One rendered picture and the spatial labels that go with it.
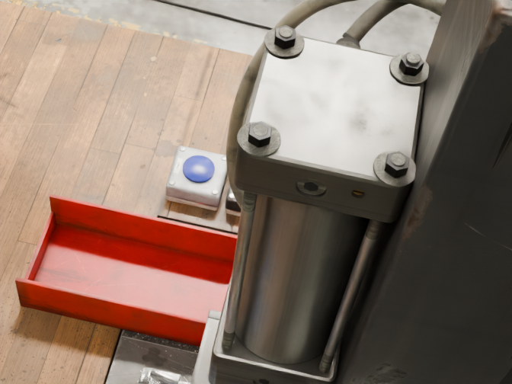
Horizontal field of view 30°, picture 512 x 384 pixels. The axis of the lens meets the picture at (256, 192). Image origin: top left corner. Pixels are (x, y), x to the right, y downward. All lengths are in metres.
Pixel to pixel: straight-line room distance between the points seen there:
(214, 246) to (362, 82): 0.63
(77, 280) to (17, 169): 0.18
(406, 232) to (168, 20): 2.23
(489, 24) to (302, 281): 0.26
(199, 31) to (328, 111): 2.16
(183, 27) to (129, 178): 1.48
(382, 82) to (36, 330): 0.68
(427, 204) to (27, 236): 0.78
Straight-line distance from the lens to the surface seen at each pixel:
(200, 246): 1.13
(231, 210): 1.19
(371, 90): 0.52
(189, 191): 1.17
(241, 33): 2.66
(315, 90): 0.51
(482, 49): 0.38
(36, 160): 1.24
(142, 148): 1.25
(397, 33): 2.74
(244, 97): 0.62
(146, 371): 0.99
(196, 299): 1.12
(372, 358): 0.59
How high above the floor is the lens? 1.89
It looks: 54 degrees down
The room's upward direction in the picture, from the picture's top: 9 degrees clockwise
